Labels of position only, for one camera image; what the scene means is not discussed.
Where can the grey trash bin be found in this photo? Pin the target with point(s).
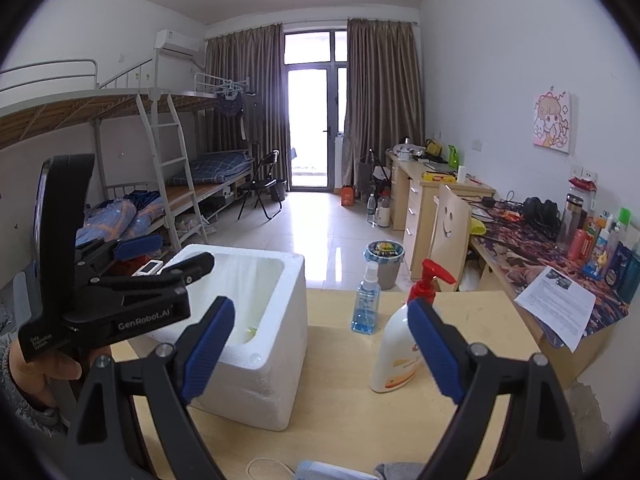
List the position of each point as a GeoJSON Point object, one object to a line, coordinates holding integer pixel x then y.
{"type": "Point", "coordinates": [387, 275]}

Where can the printed paper sheet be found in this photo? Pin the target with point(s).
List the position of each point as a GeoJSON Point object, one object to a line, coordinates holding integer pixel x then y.
{"type": "Point", "coordinates": [555, 305]}

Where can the brown curtain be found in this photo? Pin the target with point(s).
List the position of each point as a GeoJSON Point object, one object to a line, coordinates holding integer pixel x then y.
{"type": "Point", "coordinates": [380, 85]}
{"type": "Point", "coordinates": [245, 70]}

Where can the blue spray bottle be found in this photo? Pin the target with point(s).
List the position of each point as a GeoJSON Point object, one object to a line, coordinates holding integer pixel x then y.
{"type": "Point", "coordinates": [366, 310]}

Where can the black bin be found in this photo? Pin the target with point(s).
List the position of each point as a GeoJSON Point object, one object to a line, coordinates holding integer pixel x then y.
{"type": "Point", "coordinates": [278, 189]}

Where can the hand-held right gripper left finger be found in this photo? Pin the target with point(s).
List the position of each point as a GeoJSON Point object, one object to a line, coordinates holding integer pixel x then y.
{"type": "Point", "coordinates": [207, 350]}

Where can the wooden desk with drawers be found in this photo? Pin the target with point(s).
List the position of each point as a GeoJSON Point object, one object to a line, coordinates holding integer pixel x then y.
{"type": "Point", "coordinates": [425, 210]}

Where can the white bunk bed ladder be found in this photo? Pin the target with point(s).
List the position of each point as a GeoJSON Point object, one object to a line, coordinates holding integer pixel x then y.
{"type": "Point", "coordinates": [172, 160]}

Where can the green cap bottle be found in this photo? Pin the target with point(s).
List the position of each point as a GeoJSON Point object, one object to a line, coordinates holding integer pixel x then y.
{"type": "Point", "coordinates": [622, 217]}

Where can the glass balcony door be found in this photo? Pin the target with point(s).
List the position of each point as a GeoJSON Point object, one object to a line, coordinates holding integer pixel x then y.
{"type": "Point", "coordinates": [306, 110]}

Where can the smiley face paper cup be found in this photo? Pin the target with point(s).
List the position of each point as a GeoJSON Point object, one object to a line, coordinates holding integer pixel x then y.
{"type": "Point", "coordinates": [450, 230]}

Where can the clear water bottle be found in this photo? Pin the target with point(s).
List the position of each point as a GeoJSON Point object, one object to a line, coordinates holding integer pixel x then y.
{"type": "Point", "coordinates": [371, 207]}

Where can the blue face mask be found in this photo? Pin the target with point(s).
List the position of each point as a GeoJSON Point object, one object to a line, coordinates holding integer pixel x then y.
{"type": "Point", "coordinates": [320, 472]}

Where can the person's left hand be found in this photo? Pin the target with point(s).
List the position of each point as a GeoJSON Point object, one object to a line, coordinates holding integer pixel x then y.
{"type": "Point", "coordinates": [35, 375]}

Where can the white lotion pump bottle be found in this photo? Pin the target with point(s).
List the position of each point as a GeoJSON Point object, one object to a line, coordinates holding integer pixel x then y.
{"type": "Point", "coordinates": [395, 355]}

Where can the clear plastic jar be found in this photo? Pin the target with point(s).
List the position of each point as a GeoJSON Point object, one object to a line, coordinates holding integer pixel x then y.
{"type": "Point", "coordinates": [383, 212]}

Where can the white wall socket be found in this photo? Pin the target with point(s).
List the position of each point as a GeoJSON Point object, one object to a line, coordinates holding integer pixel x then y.
{"type": "Point", "coordinates": [584, 174]}

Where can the small white bottle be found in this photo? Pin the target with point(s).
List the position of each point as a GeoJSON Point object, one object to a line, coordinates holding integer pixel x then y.
{"type": "Point", "coordinates": [605, 240]}

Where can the white metal bunk bed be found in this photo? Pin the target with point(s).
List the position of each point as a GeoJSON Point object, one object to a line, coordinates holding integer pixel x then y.
{"type": "Point", "coordinates": [50, 115]}
{"type": "Point", "coordinates": [200, 100]}

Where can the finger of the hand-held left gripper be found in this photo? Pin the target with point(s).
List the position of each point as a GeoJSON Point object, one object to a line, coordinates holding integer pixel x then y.
{"type": "Point", "coordinates": [195, 264]}
{"type": "Point", "coordinates": [140, 246]}

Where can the grey cloth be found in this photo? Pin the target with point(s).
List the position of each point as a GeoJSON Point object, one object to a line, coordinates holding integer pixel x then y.
{"type": "Point", "coordinates": [397, 472]}

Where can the orange jug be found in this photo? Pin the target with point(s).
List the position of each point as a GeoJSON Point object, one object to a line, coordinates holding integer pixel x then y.
{"type": "Point", "coordinates": [348, 196]}

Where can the white wall switch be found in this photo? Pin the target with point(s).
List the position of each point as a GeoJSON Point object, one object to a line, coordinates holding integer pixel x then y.
{"type": "Point", "coordinates": [476, 145]}

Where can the clear thermos bottle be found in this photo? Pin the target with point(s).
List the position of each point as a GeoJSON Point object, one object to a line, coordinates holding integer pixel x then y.
{"type": "Point", "coordinates": [572, 220]}

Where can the white foam box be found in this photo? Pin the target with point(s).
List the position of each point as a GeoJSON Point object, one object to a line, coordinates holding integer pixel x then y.
{"type": "Point", "coordinates": [270, 360]}

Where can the black headphones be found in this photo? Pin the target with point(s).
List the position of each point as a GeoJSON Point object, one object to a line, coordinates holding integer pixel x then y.
{"type": "Point", "coordinates": [542, 212]}

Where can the instant noodle bowl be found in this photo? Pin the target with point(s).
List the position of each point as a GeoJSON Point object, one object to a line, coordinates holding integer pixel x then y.
{"type": "Point", "coordinates": [385, 251]}

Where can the dark hanging shorts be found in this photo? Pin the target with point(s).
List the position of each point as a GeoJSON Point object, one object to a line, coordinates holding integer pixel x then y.
{"type": "Point", "coordinates": [230, 107]}

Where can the cartoon wall picture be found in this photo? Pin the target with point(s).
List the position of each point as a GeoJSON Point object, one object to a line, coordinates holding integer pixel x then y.
{"type": "Point", "coordinates": [550, 120]}

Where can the white air conditioner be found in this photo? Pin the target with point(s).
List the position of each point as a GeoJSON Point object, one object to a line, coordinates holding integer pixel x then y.
{"type": "Point", "coordinates": [172, 41]}

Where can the teal bottle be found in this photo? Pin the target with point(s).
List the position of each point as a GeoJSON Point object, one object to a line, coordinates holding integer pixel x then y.
{"type": "Point", "coordinates": [632, 272]}

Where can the blue patterned quilt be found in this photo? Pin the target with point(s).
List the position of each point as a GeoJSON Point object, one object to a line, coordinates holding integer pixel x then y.
{"type": "Point", "coordinates": [110, 220]}

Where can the dark blue tube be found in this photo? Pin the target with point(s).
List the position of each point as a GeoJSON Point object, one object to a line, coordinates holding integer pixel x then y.
{"type": "Point", "coordinates": [619, 262]}

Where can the person's left forearm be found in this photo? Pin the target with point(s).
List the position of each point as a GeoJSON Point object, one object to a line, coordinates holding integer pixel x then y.
{"type": "Point", "coordinates": [35, 417]}

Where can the black folding chair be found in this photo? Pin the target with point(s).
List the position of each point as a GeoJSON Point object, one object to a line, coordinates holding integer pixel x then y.
{"type": "Point", "coordinates": [265, 170]}

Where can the small white box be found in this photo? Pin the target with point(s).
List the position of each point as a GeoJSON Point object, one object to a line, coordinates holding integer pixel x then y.
{"type": "Point", "coordinates": [462, 175]}

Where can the red white packet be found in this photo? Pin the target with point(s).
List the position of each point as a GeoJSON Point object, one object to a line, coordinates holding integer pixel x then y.
{"type": "Point", "coordinates": [582, 183]}

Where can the white plastic bag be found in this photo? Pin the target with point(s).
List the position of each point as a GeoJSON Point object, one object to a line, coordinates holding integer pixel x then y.
{"type": "Point", "coordinates": [407, 150]}

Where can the folded blue mattress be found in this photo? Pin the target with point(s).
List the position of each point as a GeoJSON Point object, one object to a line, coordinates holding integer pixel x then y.
{"type": "Point", "coordinates": [215, 167]}

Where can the black bag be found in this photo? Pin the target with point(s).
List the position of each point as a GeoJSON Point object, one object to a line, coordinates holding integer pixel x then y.
{"type": "Point", "coordinates": [366, 172]}

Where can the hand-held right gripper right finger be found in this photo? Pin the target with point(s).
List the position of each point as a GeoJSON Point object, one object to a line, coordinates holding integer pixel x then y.
{"type": "Point", "coordinates": [435, 350]}

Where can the yellow packet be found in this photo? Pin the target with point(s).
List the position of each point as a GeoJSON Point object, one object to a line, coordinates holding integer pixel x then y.
{"type": "Point", "coordinates": [437, 177]}

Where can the red can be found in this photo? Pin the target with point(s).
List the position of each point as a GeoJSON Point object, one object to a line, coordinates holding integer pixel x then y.
{"type": "Point", "coordinates": [577, 246]}

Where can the yellow green cloth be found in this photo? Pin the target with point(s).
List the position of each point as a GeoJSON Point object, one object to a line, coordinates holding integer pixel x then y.
{"type": "Point", "coordinates": [477, 225]}

